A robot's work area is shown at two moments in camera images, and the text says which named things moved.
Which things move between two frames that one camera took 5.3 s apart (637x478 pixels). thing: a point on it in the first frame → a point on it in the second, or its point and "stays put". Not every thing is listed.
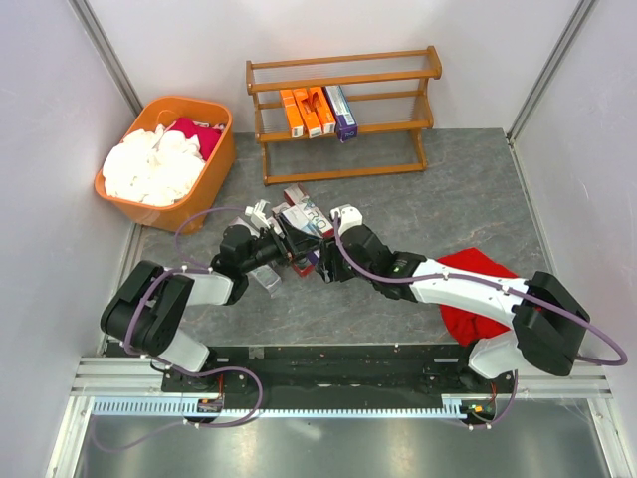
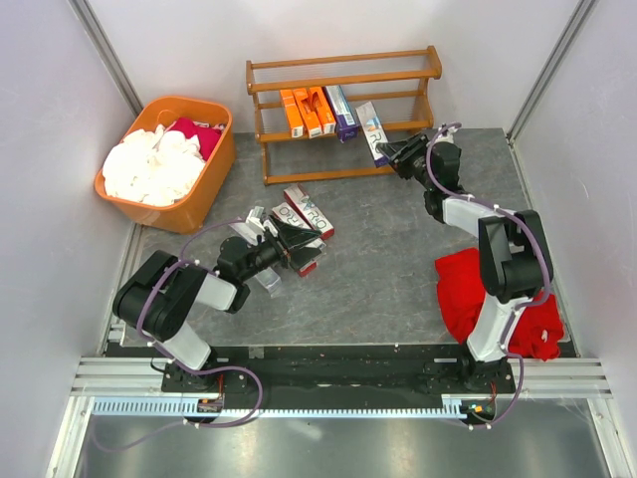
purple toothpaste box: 344,120 stays put
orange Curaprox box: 308,114 stays put
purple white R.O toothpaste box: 308,217 → 373,131
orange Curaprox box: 322,110 stays put
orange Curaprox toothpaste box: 294,115 stays put
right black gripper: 327,256 → 397,149
